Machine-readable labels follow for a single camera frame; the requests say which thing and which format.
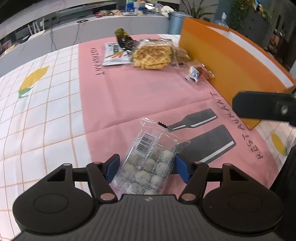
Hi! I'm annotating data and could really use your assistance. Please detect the white wifi router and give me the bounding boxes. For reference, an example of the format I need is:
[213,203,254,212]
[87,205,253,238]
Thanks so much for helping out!
[27,18,45,40]

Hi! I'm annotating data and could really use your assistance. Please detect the small brown cake packet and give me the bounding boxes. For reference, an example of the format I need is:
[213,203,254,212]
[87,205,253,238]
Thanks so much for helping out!
[182,60,215,83]

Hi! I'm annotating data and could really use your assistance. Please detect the clear bag yellow waffles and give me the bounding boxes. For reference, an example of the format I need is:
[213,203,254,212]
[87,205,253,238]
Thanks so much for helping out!
[132,38,175,70]

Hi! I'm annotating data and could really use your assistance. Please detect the grey marble tv console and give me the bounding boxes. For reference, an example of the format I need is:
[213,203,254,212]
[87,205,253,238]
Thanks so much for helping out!
[1,16,169,76]

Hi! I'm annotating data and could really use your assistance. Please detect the orange cardboard box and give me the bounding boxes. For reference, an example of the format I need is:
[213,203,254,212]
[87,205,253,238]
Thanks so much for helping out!
[180,18,295,130]

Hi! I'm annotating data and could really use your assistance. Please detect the snack pile on console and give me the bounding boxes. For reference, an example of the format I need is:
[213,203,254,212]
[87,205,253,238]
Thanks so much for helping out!
[95,9,122,18]

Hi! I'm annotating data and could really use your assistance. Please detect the dark green snack packet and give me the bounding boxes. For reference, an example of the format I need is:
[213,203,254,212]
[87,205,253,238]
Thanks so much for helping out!
[114,28,138,56]

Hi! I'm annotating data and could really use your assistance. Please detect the trailing green ivy plant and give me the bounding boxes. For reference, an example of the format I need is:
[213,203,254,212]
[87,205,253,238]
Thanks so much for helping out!
[230,0,271,27]

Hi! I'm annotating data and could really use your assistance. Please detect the white carrot-stick snack packet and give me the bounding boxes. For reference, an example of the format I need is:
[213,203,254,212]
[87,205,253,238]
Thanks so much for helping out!
[102,42,131,66]

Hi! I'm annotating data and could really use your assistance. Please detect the dark grey drawer cabinet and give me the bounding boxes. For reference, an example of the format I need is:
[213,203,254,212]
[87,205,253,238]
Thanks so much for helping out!
[240,9,275,49]

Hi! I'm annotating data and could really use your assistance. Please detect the clear bag brown cookies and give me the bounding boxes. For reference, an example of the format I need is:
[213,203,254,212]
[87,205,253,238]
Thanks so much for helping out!
[171,48,191,65]

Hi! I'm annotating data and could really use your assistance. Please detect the black power cable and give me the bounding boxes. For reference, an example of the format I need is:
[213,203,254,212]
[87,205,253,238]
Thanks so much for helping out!
[49,19,88,52]

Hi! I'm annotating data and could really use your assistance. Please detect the grey pedal trash bin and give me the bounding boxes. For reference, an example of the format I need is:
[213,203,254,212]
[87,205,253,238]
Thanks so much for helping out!
[168,11,192,35]

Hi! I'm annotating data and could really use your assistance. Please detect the clear bag white balls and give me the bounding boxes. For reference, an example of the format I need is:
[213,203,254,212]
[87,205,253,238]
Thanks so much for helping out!
[112,118,190,195]

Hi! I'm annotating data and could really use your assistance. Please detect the blue water jug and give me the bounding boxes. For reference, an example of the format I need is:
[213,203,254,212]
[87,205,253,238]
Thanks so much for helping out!
[214,12,229,28]

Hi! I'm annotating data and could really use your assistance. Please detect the long-leaf potted plant right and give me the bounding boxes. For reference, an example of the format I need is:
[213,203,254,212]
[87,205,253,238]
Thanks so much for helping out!
[179,0,219,19]

